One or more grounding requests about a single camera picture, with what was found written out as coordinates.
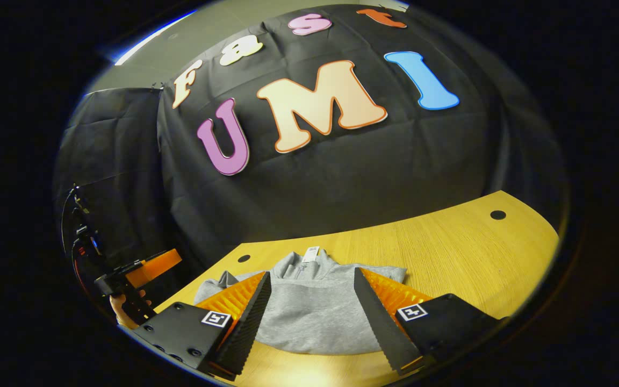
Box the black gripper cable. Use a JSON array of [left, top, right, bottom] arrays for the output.
[[61, 185, 98, 304]]

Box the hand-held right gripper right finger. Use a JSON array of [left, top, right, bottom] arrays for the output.
[[352, 267, 509, 377]]

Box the grey sweatshirt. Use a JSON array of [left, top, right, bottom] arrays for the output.
[[194, 246, 408, 356]]

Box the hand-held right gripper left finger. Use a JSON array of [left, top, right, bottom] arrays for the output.
[[132, 270, 272, 382]]

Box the black backdrop cloth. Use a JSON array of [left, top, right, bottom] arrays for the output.
[[54, 4, 568, 302]]

